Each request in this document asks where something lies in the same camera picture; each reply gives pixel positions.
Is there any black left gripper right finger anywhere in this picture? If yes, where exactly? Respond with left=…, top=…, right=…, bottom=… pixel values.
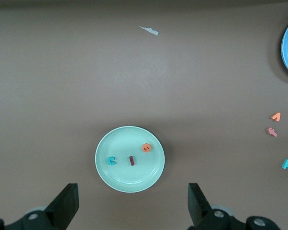
left=187, top=183, right=249, bottom=230

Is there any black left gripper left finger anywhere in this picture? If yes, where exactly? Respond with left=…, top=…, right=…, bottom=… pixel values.
left=4, top=183, right=79, bottom=230

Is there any green round plate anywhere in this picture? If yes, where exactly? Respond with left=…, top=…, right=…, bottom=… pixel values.
left=95, top=126, right=166, bottom=194

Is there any brown table cover sheet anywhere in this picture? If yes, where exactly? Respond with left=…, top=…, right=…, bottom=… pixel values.
left=0, top=0, right=288, bottom=230

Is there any small white paper scrap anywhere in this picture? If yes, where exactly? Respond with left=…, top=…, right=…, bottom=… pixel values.
left=139, top=25, right=159, bottom=36

